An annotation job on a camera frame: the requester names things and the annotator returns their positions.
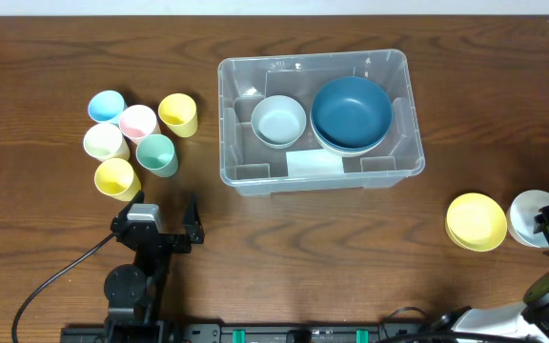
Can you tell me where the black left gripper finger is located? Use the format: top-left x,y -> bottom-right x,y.
129,191 -> 145,212
182,194 -> 205,244

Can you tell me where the white small bowl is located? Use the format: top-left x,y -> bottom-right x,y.
506,190 -> 549,249

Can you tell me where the grey small bowl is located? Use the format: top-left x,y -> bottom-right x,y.
251,95 -> 307,149

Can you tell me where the dark blue bowl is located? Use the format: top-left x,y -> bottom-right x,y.
310,120 -> 393,156
311,76 -> 393,151

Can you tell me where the beige bowl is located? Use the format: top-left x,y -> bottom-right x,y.
311,122 -> 385,157

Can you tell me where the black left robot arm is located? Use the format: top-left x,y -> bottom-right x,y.
104,191 -> 204,325

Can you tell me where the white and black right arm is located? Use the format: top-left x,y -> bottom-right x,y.
182,191 -> 549,343

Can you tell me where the clear plastic storage container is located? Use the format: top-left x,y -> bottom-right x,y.
218,49 -> 425,195

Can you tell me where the yellow plastic cup near gripper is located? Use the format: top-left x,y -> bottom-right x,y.
93,158 -> 141,202

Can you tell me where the green plastic cup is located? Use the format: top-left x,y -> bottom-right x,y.
136,134 -> 179,177

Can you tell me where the white plastic cup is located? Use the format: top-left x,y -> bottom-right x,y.
83,123 -> 131,162

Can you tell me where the pink plastic cup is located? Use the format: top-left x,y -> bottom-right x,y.
119,105 -> 160,145

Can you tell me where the yellow small bowl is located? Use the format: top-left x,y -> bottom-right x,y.
445,192 -> 507,252

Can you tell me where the light blue plastic cup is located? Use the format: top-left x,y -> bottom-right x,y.
88,90 -> 128,125

